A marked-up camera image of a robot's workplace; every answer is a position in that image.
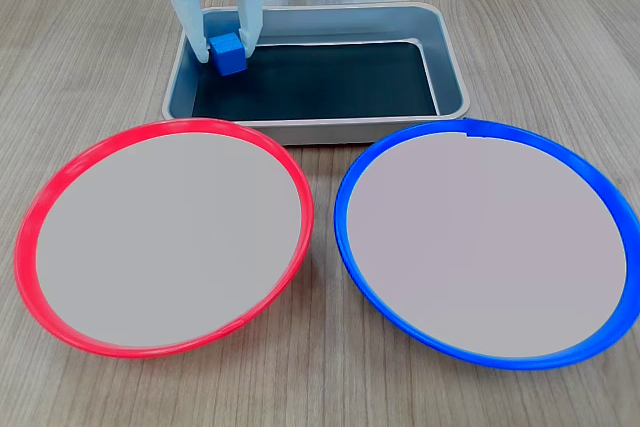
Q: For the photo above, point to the blue cube block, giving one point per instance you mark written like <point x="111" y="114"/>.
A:
<point x="228" y="54"/>

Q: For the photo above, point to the black tray liner mat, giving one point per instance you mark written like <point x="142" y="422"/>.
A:
<point x="325" y="82"/>

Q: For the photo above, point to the silver metal tray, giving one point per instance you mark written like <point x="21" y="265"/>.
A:
<point x="450" y="72"/>

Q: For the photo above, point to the red-rimmed white dish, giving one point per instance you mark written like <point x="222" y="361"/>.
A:
<point x="165" y="242"/>

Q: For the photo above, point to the blue-rimmed white dish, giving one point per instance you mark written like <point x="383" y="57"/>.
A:
<point x="485" y="247"/>

